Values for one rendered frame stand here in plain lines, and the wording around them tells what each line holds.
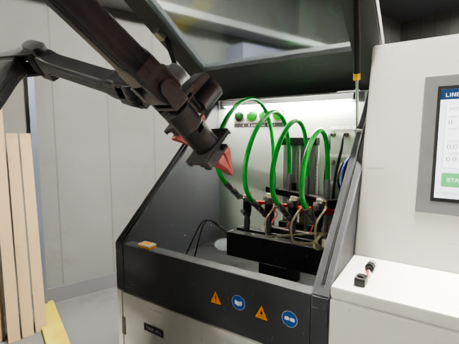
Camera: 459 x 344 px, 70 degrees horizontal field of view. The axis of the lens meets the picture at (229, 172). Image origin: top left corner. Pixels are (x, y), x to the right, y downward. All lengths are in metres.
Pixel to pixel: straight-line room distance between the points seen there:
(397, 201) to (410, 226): 0.07
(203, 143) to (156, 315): 0.61
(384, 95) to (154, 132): 2.33
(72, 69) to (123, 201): 2.08
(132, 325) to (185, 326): 0.24
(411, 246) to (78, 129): 2.46
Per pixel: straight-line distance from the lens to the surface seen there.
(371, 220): 0.95
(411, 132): 0.97
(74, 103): 2.85
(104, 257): 3.06
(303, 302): 0.80
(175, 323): 1.06
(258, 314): 0.87
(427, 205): 0.94
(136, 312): 1.17
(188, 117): 0.65
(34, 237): 2.61
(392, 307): 0.75
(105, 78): 0.92
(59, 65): 1.06
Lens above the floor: 1.29
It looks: 6 degrees down
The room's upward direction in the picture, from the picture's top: straight up
